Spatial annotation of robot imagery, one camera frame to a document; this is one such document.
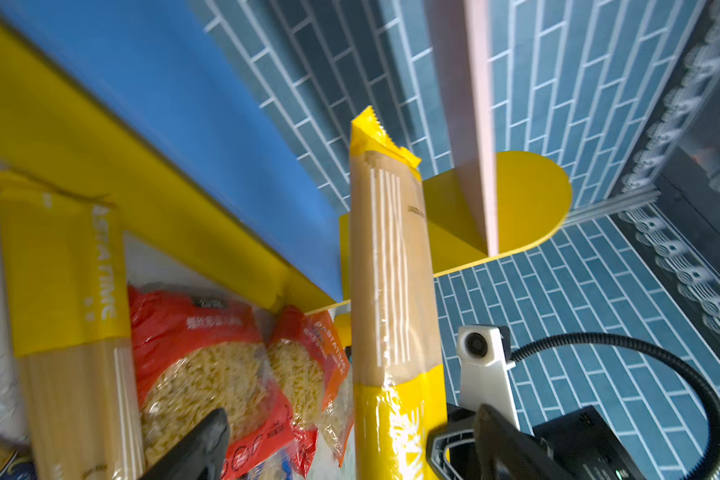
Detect red fusilli bag left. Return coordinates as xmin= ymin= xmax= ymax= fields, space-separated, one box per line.
xmin=128 ymin=287 xmax=294 ymax=479

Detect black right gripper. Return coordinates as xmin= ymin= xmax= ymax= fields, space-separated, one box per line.
xmin=426 ymin=405 xmax=645 ymax=479

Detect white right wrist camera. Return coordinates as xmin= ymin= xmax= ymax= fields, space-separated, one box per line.
xmin=457 ymin=325 xmax=519 ymax=427

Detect yellow spaghetti bag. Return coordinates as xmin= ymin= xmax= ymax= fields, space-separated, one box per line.
xmin=349 ymin=107 xmax=447 ymax=479
xmin=0 ymin=171 xmax=145 ymax=479

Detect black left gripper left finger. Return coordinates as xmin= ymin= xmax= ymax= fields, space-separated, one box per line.
xmin=141 ymin=408 xmax=230 ymax=480

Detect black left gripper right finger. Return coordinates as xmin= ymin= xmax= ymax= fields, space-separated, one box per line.
xmin=473 ymin=404 xmax=573 ymax=479

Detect red fusilli bag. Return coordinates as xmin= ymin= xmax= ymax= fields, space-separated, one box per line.
xmin=128 ymin=287 xmax=294 ymax=479
xmin=267 ymin=305 xmax=355 ymax=477

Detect yellow shelf pink blue boards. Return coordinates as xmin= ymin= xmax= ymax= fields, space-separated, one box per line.
xmin=0 ymin=1 xmax=572 ymax=313

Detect red fusilli bag right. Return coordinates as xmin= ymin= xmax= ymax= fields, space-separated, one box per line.
xmin=267 ymin=305 xmax=355 ymax=477

